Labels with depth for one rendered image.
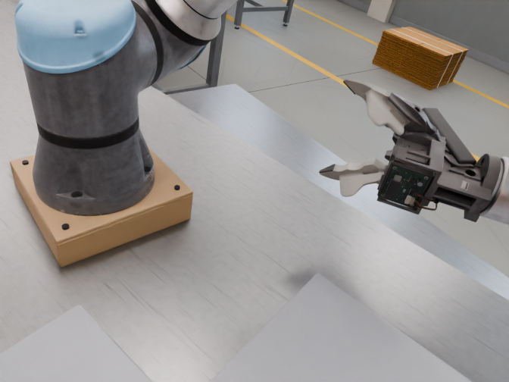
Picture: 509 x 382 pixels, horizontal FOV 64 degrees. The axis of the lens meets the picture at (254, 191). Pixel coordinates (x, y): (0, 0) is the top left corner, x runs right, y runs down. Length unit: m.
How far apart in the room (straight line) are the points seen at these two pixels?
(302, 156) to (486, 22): 4.88
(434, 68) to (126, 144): 3.68
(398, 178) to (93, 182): 0.35
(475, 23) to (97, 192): 5.31
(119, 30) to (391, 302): 0.46
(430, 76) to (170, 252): 3.67
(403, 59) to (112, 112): 3.80
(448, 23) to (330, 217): 5.17
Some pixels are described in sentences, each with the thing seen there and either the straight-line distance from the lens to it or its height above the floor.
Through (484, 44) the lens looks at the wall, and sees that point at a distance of 5.57.
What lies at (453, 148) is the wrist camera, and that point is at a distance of 0.56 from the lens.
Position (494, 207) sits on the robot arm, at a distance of 0.54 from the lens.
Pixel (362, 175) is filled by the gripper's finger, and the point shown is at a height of 0.94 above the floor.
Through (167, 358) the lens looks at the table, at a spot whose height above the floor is 0.83.
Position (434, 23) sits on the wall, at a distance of 5.82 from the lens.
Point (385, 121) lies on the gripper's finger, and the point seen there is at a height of 1.04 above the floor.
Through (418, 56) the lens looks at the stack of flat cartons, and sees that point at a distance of 4.09.
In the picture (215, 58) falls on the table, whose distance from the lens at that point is 2.47.
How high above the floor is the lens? 1.24
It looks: 37 degrees down
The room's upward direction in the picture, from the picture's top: 13 degrees clockwise
